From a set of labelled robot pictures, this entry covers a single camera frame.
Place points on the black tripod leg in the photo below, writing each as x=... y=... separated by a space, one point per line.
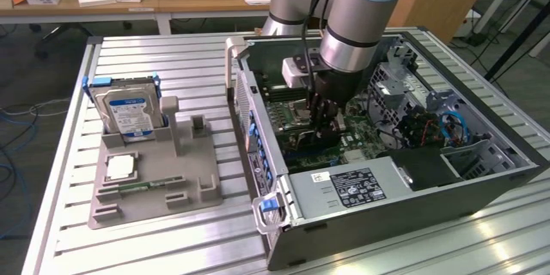
x=522 y=35

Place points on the silver CPU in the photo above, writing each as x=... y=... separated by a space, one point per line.
x=119 y=168

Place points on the grey power supply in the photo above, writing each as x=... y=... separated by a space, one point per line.
x=314 y=204

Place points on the grey parts rack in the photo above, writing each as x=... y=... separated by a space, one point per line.
x=145 y=204

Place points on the CPU socket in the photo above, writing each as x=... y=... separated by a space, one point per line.
x=300 y=114

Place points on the black plastic shroud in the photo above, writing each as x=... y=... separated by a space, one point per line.
x=424 y=167

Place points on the grey metal drive cage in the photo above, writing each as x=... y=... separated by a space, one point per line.
x=388 y=89

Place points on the silver chipset heat sink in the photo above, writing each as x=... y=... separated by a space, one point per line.
x=355 y=156

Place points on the black graphics card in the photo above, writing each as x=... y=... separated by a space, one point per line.
x=319 y=144

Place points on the open black PC case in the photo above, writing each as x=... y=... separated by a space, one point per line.
x=386 y=233

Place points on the hard disk blue carrier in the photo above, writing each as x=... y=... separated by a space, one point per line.
x=128 y=117

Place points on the green RAM stick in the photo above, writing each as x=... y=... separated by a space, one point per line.
x=143 y=186

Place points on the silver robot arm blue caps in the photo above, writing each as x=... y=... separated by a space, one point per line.
x=356 y=24

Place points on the wooden desk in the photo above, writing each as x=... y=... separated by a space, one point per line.
x=194 y=1

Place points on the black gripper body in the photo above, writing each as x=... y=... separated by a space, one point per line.
x=339 y=86

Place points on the black chair base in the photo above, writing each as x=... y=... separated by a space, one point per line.
x=56 y=32

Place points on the wooden cabinet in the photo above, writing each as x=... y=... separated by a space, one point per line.
x=451 y=4

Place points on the green motherboard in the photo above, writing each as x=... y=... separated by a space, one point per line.
x=364 y=146

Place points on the grey disk bay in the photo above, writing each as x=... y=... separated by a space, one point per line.
x=485 y=156

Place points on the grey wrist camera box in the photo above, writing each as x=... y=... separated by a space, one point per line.
x=294 y=73

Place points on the blue case latch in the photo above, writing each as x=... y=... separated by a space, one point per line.
x=267 y=205

